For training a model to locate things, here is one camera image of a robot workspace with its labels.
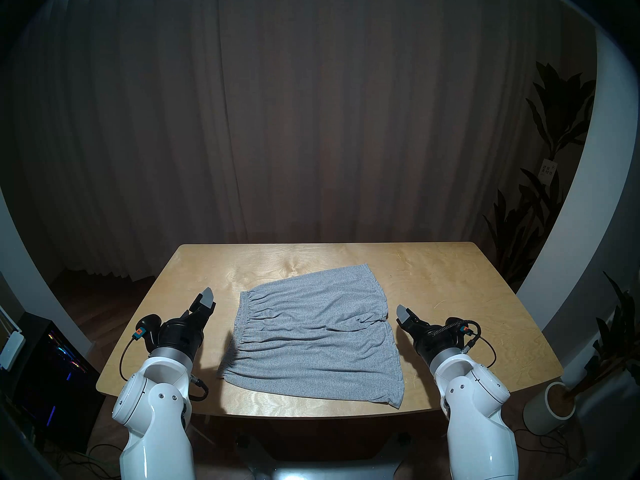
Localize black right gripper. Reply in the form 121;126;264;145
396;305;463;365

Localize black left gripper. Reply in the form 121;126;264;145
152;286;217;357

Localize grey pants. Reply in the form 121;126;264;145
217;264;405;409

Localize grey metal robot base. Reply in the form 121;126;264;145
235;434;411;480

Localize white round plant pot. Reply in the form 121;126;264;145
523;381;577;436

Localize black computer tower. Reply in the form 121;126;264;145
12;311;106;452

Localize small white box device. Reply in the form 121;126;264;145
0;329;26;371

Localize brown pleated curtain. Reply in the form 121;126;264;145
0;0;596;285

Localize small dark potted plant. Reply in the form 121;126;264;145
565;271;640;400

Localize tall dark leafy plant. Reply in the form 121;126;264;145
482;61;598;290

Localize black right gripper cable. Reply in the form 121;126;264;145
435;318;498;369

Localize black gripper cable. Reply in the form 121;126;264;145
119;315;210;402
435;318;498;369

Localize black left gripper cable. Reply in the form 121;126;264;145
119;315;210;402

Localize black floor cable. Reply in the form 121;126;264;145
50;441;122;480
515;426;576;466

